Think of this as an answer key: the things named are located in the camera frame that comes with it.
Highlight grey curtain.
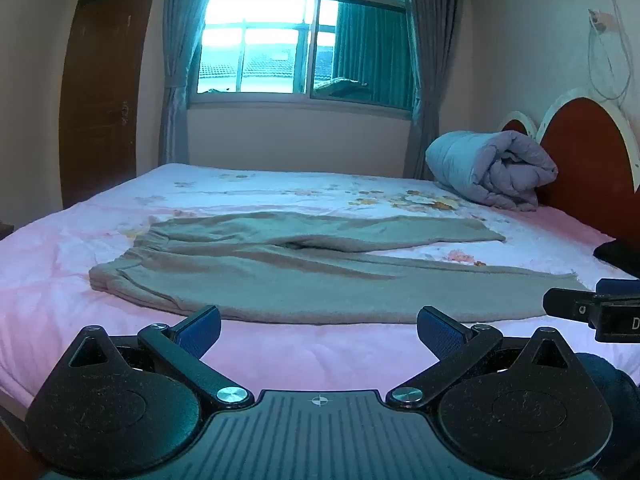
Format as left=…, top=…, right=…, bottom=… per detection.
left=161, top=0, right=226, bottom=166
left=402, top=0, right=468, bottom=181

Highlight green curtain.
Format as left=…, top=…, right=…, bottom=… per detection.
left=331, top=0, right=417, bottom=110

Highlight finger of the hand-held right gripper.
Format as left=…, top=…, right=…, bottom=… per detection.
left=596, top=278, right=640, bottom=297
left=543, top=287, right=603, bottom=322

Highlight window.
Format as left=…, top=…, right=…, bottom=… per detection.
left=186, top=0, right=418, bottom=120

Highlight brown wooden door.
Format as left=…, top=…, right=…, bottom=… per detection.
left=59, top=0, right=165, bottom=210

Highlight bed with pink floral sheet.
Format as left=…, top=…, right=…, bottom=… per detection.
left=0, top=162, right=640, bottom=413

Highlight grey-green pants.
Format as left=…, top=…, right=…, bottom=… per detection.
left=88, top=211, right=590, bottom=326

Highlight rolled grey quilt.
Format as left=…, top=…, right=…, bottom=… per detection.
left=425, top=130, right=559, bottom=212

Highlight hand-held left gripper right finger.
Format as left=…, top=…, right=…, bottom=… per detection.
left=386, top=305, right=583, bottom=409

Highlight red wooden headboard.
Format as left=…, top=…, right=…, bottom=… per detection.
left=497, top=88, right=640, bottom=261

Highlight white wall cable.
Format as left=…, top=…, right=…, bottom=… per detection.
left=586, top=0, right=633, bottom=106

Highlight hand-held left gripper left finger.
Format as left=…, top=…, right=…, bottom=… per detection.
left=61, top=304, right=255, bottom=409

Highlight black cloth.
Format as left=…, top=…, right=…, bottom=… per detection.
left=593, top=241, right=640, bottom=279

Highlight dark blue clothing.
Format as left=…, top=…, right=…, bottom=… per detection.
left=574, top=352, right=640, bottom=463

